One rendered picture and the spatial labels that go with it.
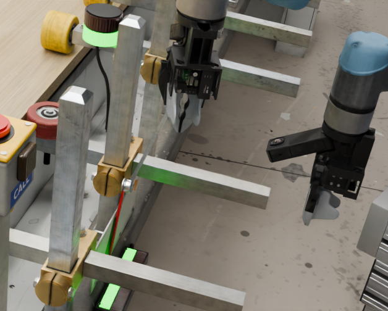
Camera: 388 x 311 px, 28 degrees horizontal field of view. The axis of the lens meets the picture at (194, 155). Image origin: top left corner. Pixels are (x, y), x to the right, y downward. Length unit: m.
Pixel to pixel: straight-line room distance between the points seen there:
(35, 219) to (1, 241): 0.78
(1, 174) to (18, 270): 0.77
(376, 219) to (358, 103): 0.18
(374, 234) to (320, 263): 1.44
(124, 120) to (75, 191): 0.25
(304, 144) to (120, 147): 0.31
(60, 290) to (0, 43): 0.65
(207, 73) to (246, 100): 2.34
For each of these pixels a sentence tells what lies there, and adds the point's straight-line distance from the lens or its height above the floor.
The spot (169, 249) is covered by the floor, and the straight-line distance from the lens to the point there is 2.54.
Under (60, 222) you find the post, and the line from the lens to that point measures 1.11.
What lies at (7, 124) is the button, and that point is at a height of 1.23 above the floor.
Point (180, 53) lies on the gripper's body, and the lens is 1.15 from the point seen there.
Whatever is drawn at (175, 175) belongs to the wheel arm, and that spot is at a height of 0.85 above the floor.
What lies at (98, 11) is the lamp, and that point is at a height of 1.14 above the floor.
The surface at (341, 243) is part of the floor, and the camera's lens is 2.75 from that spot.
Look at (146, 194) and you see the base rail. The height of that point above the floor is 0.70.
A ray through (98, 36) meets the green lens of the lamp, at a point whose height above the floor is 1.11.
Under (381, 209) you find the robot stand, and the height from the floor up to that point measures 0.99.
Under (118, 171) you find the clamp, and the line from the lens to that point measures 1.33.
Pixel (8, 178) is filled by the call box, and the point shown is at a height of 1.20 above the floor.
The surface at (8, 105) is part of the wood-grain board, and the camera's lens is 1.43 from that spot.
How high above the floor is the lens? 1.63
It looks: 33 degrees down
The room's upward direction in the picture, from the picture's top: 11 degrees clockwise
